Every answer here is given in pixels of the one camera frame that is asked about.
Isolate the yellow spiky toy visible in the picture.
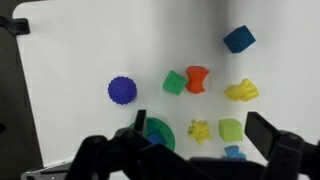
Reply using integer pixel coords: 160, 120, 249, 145
187, 119, 213, 146

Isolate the green bowl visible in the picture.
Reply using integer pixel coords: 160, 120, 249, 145
128, 116, 176, 153

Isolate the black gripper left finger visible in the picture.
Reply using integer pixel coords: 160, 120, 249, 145
64, 109, 214, 180

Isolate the yellow bear toy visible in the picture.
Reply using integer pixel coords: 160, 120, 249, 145
223, 78, 260, 103

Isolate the orange toy figure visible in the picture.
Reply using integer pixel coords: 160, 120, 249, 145
184, 65, 211, 95

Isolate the purple spiky ball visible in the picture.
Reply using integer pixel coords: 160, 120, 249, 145
107, 75, 138, 106

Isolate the dark blue cube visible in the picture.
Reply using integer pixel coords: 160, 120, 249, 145
222, 24, 257, 54

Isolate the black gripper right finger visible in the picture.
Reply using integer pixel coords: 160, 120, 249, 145
244, 111, 320, 180

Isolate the light green cube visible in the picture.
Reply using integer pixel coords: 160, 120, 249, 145
218, 118, 244, 143

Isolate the blue block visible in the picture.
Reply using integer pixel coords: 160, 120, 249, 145
146, 130, 168, 147

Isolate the dark green cube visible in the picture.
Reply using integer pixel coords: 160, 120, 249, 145
162, 69, 189, 97

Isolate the light blue toy figure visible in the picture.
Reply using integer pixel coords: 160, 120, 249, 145
221, 144, 248, 160

